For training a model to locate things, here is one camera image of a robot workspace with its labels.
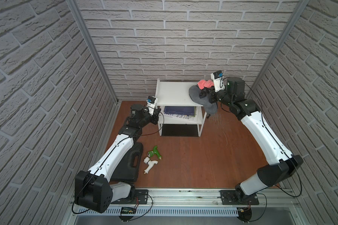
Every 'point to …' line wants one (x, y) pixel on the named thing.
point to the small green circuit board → (128, 210)
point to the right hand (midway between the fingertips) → (210, 88)
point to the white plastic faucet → (150, 163)
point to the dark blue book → (178, 110)
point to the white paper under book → (184, 117)
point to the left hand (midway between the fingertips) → (154, 105)
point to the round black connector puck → (245, 214)
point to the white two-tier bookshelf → (176, 93)
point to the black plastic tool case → (126, 172)
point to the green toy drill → (154, 151)
